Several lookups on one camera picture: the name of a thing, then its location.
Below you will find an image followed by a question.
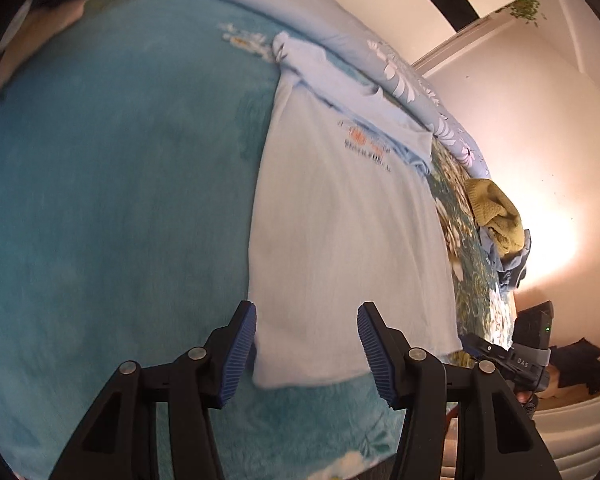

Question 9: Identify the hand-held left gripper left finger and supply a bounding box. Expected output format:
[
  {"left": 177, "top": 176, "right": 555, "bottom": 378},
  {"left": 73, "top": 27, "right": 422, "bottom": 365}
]
[{"left": 50, "top": 301, "right": 257, "bottom": 480}]

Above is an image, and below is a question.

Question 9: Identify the light blue floral quilt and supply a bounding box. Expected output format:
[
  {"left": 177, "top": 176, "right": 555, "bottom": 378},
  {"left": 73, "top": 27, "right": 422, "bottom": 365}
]
[{"left": 115, "top": 0, "right": 491, "bottom": 178}]

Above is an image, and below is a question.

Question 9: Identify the white printed t-shirt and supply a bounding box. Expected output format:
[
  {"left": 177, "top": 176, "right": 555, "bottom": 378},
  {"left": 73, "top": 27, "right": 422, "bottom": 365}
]
[{"left": 247, "top": 31, "right": 463, "bottom": 389}]

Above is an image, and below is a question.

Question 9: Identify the blue denim garment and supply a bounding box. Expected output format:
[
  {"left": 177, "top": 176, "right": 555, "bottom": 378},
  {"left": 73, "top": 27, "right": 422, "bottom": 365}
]
[{"left": 480, "top": 227, "right": 533, "bottom": 295}]

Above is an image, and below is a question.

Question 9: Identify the white bed frame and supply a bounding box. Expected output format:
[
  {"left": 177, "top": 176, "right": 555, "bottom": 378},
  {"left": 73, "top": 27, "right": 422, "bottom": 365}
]
[{"left": 442, "top": 390, "right": 600, "bottom": 480}]

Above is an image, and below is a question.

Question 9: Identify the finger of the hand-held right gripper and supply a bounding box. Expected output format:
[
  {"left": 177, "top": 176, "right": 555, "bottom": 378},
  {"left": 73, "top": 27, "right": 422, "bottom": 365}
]
[{"left": 459, "top": 333, "right": 510, "bottom": 362}]

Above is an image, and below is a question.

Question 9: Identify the green hanging plant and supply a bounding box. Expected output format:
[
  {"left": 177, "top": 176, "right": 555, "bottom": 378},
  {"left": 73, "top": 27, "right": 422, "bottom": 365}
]
[{"left": 497, "top": 0, "right": 548, "bottom": 26}]

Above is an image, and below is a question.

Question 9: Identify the teal floral plush blanket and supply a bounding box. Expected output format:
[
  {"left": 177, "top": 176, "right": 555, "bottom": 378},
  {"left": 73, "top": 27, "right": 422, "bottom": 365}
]
[{"left": 0, "top": 0, "right": 518, "bottom": 480}]

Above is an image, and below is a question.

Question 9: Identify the yellow-green knitted sweater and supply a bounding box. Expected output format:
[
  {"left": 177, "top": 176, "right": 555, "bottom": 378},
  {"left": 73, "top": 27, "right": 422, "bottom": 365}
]
[{"left": 462, "top": 178, "right": 525, "bottom": 257}]

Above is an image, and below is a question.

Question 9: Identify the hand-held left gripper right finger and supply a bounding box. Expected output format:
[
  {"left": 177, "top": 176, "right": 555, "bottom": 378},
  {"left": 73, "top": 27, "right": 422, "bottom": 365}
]
[{"left": 357, "top": 302, "right": 563, "bottom": 480}]

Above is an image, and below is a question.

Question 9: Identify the dark clothing pile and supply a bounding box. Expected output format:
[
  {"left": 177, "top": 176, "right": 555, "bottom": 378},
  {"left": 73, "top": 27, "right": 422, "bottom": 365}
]
[{"left": 550, "top": 337, "right": 600, "bottom": 397}]

